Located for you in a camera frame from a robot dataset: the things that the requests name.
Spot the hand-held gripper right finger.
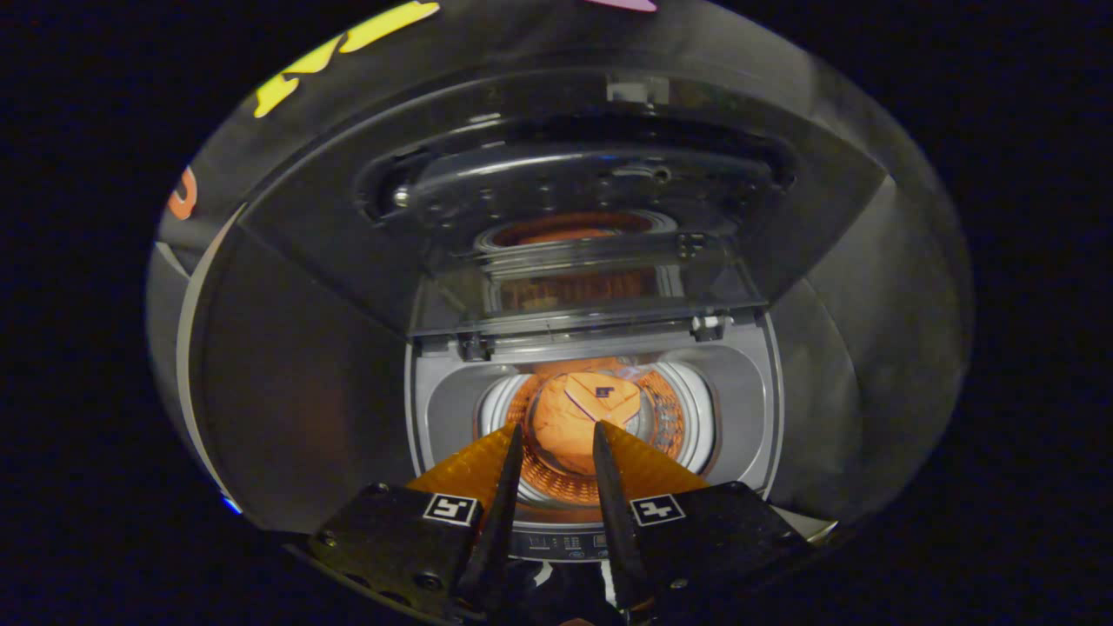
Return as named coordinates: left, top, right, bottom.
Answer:
left=592, top=421, right=818, bottom=614

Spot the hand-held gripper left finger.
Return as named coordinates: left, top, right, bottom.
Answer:
left=304, top=423, right=525, bottom=620

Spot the orange polo shirt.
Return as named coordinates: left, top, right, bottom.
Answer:
left=530, top=370, right=644, bottom=475

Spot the transparent washing machine lid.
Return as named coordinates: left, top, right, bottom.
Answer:
left=355, top=113, right=796, bottom=362

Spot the person's dark clothing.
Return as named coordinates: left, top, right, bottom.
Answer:
left=496, top=561, right=627, bottom=626

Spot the grey cabinet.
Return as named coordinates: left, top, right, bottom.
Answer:
left=174, top=204, right=418, bottom=531

